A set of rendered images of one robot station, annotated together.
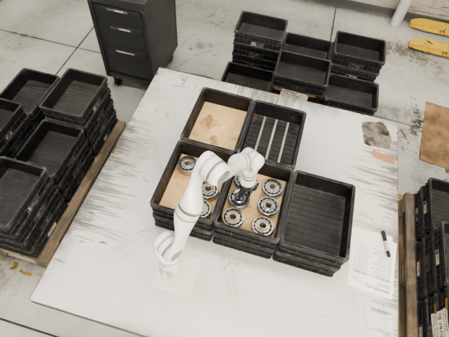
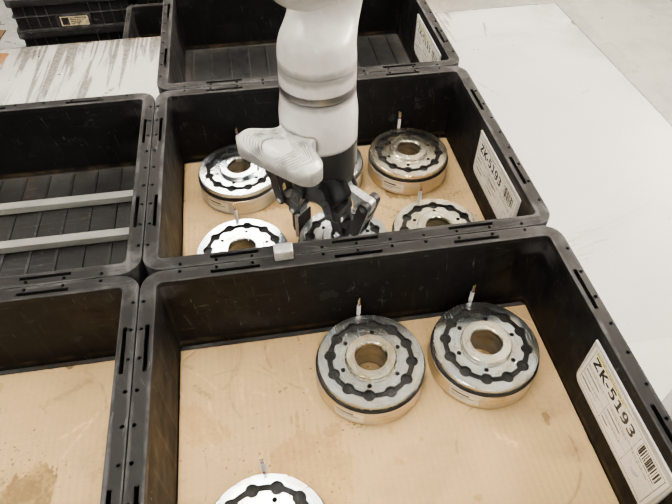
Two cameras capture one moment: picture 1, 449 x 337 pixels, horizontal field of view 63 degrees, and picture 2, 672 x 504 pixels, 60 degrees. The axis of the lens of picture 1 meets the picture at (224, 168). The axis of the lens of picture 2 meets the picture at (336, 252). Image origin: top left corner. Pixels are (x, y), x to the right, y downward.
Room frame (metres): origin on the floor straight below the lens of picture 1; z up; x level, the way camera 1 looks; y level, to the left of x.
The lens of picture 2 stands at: (1.05, 0.33, 1.33)
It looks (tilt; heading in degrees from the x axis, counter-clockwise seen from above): 48 degrees down; 250
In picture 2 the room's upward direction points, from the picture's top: straight up
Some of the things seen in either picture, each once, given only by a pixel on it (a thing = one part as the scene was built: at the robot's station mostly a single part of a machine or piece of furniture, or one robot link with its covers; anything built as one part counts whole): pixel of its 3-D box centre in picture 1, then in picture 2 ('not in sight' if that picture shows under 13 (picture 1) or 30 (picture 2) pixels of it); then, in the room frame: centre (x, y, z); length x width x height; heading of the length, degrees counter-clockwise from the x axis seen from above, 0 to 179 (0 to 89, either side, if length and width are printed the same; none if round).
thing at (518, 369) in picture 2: (200, 208); (485, 345); (0.81, 0.09, 0.86); 0.10 x 0.10 x 0.01
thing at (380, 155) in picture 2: (262, 226); (408, 152); (0.76, -0.20, 0.86); 0.10 x 0.10 x 0.01
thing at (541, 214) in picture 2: (255, 196); (332, 157); (0.88, -0.16, 0.92); 0.40 x 0.30 x 0.02; 169
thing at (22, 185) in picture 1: (19, 208); not in sight; (0.94, 1.19, 0.37); 0.40 x 0.30 x 0.45; 170
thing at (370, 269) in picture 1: (373, 261); not in sight; (0.71, -0.77, 0.70); 0.33 x 0.23 x 0.01; 170
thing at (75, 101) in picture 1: (83, 114); not in sight; (1.73, 1.05, 0.37); 0.40 x 0.30 x 0.45; 170
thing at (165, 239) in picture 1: (168, 249); not in sight; (0.56, 0.20, 0.95); 0.09 x 0.09 x 0.17; 49
